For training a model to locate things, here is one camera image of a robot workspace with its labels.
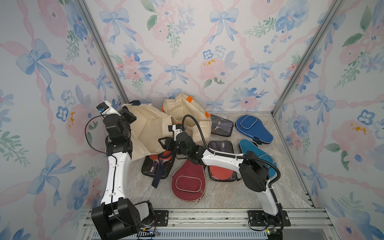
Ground canvas bag navy handles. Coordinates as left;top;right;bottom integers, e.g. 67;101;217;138
123;101;172;188

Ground clear case red paddle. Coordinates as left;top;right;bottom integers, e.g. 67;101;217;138
141;151;176;180
208;141;241;182

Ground canvas bag orange handles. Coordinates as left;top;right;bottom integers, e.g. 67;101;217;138
163;93;212;146

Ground red pouch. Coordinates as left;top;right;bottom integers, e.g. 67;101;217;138
171;160;206;202

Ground black paddle case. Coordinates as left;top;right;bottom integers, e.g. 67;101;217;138
211;115;234;137

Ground teal paddle case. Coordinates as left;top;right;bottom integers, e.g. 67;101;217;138
239;139;277;180

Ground blue paddle case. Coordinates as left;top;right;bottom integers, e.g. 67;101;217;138
235;115;274;145

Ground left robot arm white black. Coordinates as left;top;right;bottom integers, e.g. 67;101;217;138
91;101;157;240

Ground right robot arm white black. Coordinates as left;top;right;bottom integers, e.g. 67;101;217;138
158;132;285;226

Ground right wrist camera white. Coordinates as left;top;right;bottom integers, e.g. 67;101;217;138
168;123;184;141

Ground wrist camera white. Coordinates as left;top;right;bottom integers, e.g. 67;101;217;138
97;101;121;116
168;123;184;141

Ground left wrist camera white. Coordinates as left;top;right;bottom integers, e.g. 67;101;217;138
97;101;121;116

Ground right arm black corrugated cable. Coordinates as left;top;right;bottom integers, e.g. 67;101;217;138
181;114;282;189

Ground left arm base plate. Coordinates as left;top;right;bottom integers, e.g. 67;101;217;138
142;210;169;228

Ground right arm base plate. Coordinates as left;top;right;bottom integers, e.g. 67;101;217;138
247;210;291;228

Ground aluminium corner post left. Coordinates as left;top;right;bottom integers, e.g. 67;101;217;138
74;0;129;104

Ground aluminium corner post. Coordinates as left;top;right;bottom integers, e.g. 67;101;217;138
271;0;345;117
74;0;129;104

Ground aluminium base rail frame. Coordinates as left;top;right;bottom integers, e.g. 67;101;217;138
76;207;341;240

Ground aluminium corner post right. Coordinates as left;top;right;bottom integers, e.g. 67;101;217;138
271;0;345;117

